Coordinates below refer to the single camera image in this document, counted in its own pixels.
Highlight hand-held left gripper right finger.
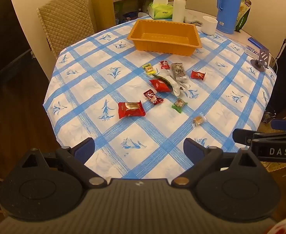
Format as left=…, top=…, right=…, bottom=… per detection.
left=171, top=138, right=265, bottom=189

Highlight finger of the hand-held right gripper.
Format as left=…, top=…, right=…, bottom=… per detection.
left=271, top=119, right=286, bottom=130
left=232, top=128, right=258, bottom=145

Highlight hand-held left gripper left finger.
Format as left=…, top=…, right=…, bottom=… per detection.
left=14, top=138, right=109, bottom=189

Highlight clear brown candy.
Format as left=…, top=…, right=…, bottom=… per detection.
left=192, top=114, right=206, bottom=128

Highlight large red gold packet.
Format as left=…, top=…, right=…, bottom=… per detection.
left=118, top=100, right=146, bottom=119

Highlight dark red patterned candy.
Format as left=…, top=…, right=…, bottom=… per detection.
left=143, top=89, right=164, bottom=105

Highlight white green packet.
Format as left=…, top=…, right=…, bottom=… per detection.
left=157, top=75, right=188, bottom=96

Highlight red packet white symbols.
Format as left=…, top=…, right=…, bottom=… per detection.
left=149, top=79, right=172, bottom=93

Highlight red foil candy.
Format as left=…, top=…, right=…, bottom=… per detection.
left=191, top=70, right=206, bottom=81

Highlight clear nut packet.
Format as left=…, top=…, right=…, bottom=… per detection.
left=170, top=63, right=188, bottom=82

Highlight yellow green candy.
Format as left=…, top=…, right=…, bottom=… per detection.
left=142, top=64, right=157, bottom=75

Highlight orange plastic tray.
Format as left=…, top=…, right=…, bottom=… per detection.
left=127, top=19, right=203, bottom=56

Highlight small black fan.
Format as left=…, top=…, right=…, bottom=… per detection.
left=261, top=112, right=276, bottom=125

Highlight blue checked tablecloth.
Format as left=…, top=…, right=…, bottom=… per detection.
left=43, top=15, right=278, bottom=179

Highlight grey phone stand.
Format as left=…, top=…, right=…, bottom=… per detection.
left=251, top=48, right=270, bottom=73

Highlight clear plastic packet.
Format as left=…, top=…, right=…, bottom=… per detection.
left=246, top=44, right=261, bottom=55

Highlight blue box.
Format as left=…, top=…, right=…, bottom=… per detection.
left=247, top=37, right=264, bottom=48

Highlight white cup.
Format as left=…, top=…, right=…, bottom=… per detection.
left=201, top=16, right=218, bottom=35

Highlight green snack bag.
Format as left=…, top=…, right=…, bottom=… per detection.
left=235, top=0, right=252, bottom=33

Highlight blue thermos jug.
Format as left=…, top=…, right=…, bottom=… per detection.
left=216, top=0, right=243, bottom=35

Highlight grey cloth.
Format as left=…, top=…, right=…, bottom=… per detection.
left=184, top=13, right=204, bottom=27

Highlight beige quilted chair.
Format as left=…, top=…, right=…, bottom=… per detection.
left=36, top=0, right=95, bottom=59

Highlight white thermos bottle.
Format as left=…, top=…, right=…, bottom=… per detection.
left=172, top=0, right=188, bottom=23

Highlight green tissue pack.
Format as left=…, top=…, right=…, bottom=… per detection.
left=149, top=0, right=174, bottom=20

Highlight wooden shelf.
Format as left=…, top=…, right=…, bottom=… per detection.
left=90, top=0, right=182, bottom=33

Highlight dark wooden cabinet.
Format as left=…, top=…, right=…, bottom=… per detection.
left=0, top=0, right=34, bottom=76

